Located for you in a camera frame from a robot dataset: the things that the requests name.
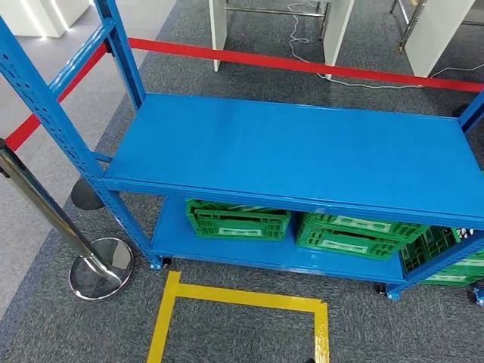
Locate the white desk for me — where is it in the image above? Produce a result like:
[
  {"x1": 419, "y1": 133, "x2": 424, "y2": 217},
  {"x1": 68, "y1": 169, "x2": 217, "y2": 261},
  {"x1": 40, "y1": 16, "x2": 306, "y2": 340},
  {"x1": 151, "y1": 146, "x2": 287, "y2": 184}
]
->
[
  {"x1": 390, "y1": 0, "x2": 484, "y2": 79},
  {"x1": 208, "y1": 0, "x2": 356, "y2": 81}
]

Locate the flat green plastic crate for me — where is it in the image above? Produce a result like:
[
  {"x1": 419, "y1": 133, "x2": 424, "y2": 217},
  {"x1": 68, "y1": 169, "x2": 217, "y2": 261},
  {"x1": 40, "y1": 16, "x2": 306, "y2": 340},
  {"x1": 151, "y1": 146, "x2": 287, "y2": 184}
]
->
[{"x1": 418, "y1": 259, "x2": 484, "y2": 288}]

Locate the chrome stanchion post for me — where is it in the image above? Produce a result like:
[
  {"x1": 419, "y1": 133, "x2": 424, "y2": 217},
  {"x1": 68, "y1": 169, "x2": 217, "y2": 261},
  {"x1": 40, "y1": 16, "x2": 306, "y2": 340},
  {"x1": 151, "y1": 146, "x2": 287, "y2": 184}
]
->
[{"x1": 0, "y1": 138, "x2": 134, "y2": 302}]

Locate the tilted folded green crate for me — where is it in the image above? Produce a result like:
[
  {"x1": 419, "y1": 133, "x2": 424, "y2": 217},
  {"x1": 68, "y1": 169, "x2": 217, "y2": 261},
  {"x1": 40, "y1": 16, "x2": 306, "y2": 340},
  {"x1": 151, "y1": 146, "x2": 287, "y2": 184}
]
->
[{"x1": 187, "y1": 198, "x2": 290, "y2": 216}]

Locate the black stanchion post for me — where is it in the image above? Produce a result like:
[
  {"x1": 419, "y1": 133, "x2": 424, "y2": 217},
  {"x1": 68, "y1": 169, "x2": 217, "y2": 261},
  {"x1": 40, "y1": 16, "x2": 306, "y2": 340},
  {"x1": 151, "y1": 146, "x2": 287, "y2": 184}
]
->
[{"x1": 70, "y1": 177, "x2": 106, "y2": 212}]

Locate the red barrier belt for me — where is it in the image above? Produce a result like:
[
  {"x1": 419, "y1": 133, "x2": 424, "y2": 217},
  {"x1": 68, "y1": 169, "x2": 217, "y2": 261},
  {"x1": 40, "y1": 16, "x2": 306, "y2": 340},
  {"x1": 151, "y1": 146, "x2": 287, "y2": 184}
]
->
[
  {"x1": 128, "y1": 36, "x2": 484, "y2": 95},
  {"x1": 4, "y1": 43, "x2": 109, "y2": 153}
]

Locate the white power cable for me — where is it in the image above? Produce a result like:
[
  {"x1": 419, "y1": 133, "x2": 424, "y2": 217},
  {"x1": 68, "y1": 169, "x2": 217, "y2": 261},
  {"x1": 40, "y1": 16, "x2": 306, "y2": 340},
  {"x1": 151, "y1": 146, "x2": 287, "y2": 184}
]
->
[
  {"x1": 324, "y1": 64, "x2": 484, "y2": 92},
  {"x1": 286, "y1": 1, "x2": 334, "y2": 81}
]

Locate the tall open green crate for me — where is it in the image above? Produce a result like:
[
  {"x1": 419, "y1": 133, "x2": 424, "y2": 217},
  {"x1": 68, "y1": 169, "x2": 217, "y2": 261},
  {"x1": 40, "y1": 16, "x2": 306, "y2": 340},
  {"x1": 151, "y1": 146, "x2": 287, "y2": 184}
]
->
[{"x1": 399, "y1": 225, "x2": 484, "y2": 275}]

